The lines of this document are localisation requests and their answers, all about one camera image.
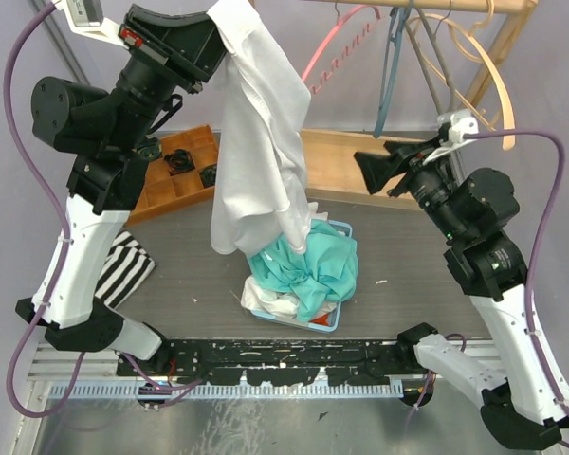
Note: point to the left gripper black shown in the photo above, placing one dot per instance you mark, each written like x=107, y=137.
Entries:
x=196, y=37

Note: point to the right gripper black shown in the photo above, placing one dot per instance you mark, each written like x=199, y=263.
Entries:
x=377, y=168

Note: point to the grey metal hanger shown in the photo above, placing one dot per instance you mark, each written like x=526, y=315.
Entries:
x=426, y=66

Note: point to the teal t shirt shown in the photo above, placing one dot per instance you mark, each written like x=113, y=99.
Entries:
x=322, y=270

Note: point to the pink hanger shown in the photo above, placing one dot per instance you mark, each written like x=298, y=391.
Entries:
x=334, y=51

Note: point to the grey blue hanger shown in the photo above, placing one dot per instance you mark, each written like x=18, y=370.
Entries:
x=398, y=20

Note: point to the beige wooden hanger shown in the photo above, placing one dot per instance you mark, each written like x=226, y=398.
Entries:
x=466, y=43

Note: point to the orange t shirt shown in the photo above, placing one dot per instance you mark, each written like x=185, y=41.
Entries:
x=325, y=320

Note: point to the white t shirt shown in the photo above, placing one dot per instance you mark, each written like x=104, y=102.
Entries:
x=283, y=305

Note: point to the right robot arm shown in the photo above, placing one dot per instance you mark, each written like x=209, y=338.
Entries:
x=525, y=406

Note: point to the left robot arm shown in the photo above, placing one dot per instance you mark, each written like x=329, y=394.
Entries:
x=103, y=129

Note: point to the wooden clothes rack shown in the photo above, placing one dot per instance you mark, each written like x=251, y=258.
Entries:
x=333, y=173

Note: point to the dark rolled sock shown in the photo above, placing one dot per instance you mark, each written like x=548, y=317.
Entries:
x=150, y=148
x=208, y=176
x=179, y=161

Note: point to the wooden compartment tray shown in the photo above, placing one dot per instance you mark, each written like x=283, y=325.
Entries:
x=167, y=190

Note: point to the light blue plastic basket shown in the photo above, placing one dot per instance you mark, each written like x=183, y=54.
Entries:
x=332, y=322

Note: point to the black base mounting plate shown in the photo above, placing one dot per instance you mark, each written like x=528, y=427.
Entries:
x=279, y=362

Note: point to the black white striped cloth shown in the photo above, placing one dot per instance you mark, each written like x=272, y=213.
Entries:
x=126, y=268

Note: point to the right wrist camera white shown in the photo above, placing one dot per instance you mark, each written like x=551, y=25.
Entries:
x=454, y=127

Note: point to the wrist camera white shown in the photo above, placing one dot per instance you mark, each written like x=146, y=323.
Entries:
x=454, y=127
x=86, y=18

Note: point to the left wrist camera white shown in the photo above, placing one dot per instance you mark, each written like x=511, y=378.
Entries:
x=86, y=18

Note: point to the aluminium frame rail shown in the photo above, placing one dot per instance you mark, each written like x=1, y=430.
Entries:
x=105, y=375

